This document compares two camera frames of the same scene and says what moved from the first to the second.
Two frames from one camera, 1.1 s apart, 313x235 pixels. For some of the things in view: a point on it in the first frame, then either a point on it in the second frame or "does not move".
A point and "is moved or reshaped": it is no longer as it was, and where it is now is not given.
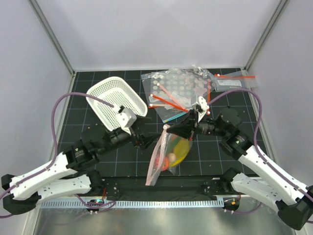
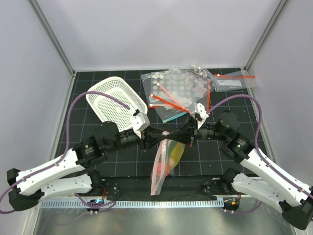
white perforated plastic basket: [116, 92] does not move
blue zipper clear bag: [167, 114] does not move
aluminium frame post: [266, 34] does not move
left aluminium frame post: [53, 35] does not move
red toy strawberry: [165, 163] → [159, 168]
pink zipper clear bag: [172, 152] is moved or reshaped
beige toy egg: [171, 157] → [171, 162]
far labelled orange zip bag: [226, 82] does not move
